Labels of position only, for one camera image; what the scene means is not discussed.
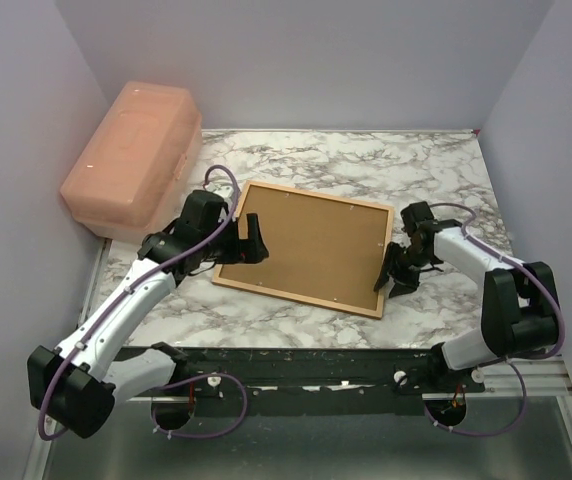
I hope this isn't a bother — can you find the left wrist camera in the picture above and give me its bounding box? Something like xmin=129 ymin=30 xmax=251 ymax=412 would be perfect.
xmin=209 ymin=184 xmax=235 ymax=198

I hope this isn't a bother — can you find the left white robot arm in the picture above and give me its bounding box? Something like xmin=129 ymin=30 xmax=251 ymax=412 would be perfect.
xmin=27 ymin=187 xmax=269 ymax=441

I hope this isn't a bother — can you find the brown wooden picture frame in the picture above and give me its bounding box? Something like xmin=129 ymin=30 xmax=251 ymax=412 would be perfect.
xmin=210 ymin=179 xmax=396 ymax=321

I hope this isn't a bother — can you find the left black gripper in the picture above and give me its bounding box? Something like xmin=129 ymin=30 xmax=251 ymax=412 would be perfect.
xmin=200 ymin=213 xmax=268 ymax=265

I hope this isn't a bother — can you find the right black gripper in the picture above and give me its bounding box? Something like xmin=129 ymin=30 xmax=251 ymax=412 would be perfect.
xmin=374 ymin=241 xmax=434 ymax=298

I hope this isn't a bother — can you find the brown fibreboard backing board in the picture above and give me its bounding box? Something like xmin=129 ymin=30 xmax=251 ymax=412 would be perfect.
xmin=218 ymin=183 xmax=391 ymax=315

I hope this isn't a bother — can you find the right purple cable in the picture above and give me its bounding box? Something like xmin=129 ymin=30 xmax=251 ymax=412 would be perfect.
xmin=428 ymin=201 xmax=567 ymax=437

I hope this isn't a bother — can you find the black mounting base rail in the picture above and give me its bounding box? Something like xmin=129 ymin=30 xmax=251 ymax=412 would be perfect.
xmin=115 ymin=341 xmax=487 ymax=418

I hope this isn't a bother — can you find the aluminium extrusion frame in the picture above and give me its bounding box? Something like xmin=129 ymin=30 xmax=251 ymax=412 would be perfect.
xmin=20 ymin=127 xmax=572 ymax=480

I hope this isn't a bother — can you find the pink translucent plastic storage box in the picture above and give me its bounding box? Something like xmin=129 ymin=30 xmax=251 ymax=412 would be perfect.
xmin=60 ymin=81 xmax=202 ymax=244

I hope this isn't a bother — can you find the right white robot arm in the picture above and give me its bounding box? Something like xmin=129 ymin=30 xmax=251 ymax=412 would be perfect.
xmin=374 ymin=202 xmax=565 ymax=392

